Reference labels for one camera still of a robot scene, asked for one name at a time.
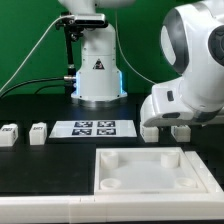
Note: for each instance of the white marker sheet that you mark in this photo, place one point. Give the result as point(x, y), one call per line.
point(93, 129)

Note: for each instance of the white L-shaped fence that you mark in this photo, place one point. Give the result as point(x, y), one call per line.
point(119, 207)

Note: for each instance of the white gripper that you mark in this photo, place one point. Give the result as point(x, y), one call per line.
point(164, 107)

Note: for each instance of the black camera on stand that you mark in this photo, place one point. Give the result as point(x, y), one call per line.
point(73, 27)

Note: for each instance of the white square tabletop tray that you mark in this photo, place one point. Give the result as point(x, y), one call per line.
point(145, 171)

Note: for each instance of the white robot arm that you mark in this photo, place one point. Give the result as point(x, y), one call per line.
point(192, 41)

